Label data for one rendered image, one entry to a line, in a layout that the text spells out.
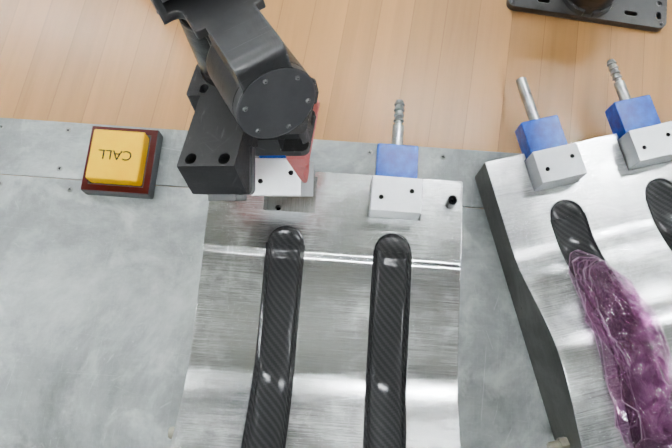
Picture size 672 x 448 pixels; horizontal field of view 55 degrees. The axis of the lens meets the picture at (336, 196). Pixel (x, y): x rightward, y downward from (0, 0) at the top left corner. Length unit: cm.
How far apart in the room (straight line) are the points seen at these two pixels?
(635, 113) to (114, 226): 60
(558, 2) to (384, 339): 49
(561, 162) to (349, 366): 31
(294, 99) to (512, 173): 36
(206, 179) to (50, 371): 38
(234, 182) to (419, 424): 30
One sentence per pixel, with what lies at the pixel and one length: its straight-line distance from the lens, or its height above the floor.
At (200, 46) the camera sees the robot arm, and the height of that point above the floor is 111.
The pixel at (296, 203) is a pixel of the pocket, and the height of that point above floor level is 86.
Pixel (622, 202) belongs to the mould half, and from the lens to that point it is 76.
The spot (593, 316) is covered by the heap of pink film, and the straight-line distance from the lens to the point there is 68.
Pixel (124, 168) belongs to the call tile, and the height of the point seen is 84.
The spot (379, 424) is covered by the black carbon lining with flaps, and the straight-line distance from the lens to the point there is 63.
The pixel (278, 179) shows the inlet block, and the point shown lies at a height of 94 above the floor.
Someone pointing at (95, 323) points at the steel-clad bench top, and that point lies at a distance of 78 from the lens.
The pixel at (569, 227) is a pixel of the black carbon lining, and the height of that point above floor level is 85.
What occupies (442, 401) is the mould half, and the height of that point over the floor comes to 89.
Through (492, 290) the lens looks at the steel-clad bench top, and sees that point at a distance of 75.
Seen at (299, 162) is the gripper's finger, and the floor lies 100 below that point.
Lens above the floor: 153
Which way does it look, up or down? 74 degrees down
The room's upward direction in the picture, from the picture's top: straight up
